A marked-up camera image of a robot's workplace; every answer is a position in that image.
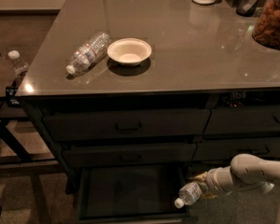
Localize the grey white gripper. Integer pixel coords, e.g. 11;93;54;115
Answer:
189;168;224;199

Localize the blue label plastic bottle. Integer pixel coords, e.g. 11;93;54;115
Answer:
175;181;208;209

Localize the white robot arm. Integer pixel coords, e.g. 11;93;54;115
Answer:
190;154;280;224

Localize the bottom right drawer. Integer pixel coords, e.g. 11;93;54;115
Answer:
185;160;231;179

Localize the middle right drawer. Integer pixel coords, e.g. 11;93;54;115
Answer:
193;137;280;161

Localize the middle left drawer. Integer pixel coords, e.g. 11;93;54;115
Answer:
63;143;196;168

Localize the top left drawer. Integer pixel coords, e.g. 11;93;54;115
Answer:
43;108;210;142

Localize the open bottom left drawer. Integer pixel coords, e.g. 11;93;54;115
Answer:
76;163;198;224

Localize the top right drawer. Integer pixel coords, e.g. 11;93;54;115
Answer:
204;105;280;135

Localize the red label plastic bottle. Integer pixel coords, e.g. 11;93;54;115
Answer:
66;32;111;75

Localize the small clear bottle white cap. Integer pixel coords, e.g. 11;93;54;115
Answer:
8;50;29;76

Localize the white paper bowl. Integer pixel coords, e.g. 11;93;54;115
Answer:
107;38;152;66

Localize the clear jar of snacks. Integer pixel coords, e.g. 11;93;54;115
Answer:
252;0;280;49

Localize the small black clamp device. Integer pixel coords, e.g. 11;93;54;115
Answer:
6;87;20;106

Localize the dark side table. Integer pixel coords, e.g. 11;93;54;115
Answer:
0;48;59;170

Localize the dark cabinet frame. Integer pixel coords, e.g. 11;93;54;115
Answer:
21;91;280;182

